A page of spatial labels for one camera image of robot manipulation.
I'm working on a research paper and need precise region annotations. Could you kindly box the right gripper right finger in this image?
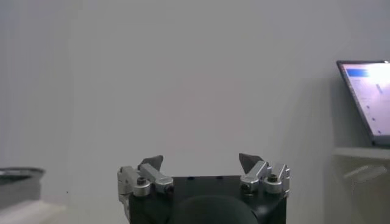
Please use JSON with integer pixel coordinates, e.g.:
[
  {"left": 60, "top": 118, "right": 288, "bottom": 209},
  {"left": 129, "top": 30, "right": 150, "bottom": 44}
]
[{"left": 238, "top": 152, "right": 291, "bottom": 196}]

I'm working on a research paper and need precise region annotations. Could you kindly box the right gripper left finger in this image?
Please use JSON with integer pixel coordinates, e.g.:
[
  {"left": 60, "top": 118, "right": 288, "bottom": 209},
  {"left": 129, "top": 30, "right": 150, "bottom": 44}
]
[{"left": 117, "top": 154, "right": 175, "bottom": 198}]

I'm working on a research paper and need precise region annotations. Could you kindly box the grey open laptop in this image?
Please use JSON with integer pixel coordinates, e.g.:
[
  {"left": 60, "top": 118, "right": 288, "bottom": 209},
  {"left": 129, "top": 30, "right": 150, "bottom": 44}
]
[{"left": 336, "top": 60, "right": 390, "bottom": 149}]

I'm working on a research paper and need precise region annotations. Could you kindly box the stainless steel steamer basket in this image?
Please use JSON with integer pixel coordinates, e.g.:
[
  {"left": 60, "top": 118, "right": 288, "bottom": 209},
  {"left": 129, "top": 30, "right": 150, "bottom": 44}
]
[{"left": 0, "top": 166, "right": 46, "bottom": 211}]

